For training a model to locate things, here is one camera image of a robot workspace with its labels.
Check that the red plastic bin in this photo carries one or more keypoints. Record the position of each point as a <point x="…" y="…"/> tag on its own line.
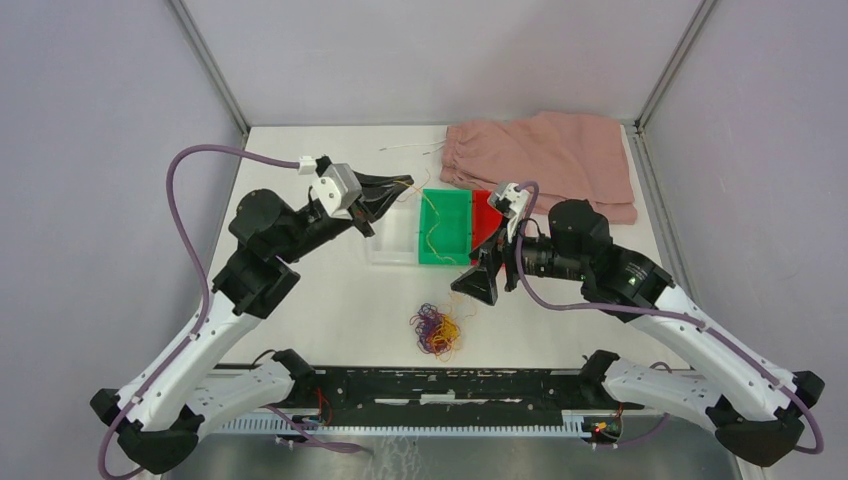
<point x="485" y="219"/>

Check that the white slotted cable duct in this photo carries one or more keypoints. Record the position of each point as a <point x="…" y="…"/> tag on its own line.
<point x="268" y="423"/>

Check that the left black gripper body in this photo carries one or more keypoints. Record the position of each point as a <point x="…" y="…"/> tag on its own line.
<point x="356" y="216"/>

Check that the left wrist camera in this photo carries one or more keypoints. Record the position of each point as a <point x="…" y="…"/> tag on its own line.
<point x="336" y="189"/>

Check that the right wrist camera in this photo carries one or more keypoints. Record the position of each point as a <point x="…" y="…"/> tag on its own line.
<point x="511" y="202"/>

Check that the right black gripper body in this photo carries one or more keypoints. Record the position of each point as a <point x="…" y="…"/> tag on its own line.
<point x="506" y="244"/>

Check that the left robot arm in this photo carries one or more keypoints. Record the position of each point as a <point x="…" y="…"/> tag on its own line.
<point x="159" y="418"/>

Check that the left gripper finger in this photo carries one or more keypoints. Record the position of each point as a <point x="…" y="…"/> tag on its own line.
<point x="378" y="201"/>
<point x="376" y="181"/>

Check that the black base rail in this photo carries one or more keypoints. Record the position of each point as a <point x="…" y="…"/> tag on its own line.
<point x="444" y="397"/>

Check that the green plastic bin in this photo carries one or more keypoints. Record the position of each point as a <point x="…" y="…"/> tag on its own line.
<point x="445" y="231"/>

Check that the white drawstring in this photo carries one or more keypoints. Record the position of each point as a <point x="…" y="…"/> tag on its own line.
<point x="425" y="148"/>

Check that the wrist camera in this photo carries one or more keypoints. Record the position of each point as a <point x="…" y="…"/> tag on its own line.
<point x="336" y="189"/>
<point x="511" y="202"/>

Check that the pink cloth shorts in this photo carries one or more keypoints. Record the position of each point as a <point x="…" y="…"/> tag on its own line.
<point x="570" y="156"/>

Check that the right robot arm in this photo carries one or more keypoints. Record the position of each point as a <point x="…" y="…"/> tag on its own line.
<point x="755" y="409"/>

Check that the clear plastic bin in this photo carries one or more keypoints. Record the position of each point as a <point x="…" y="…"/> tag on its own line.
<point x="396" y="236"/>

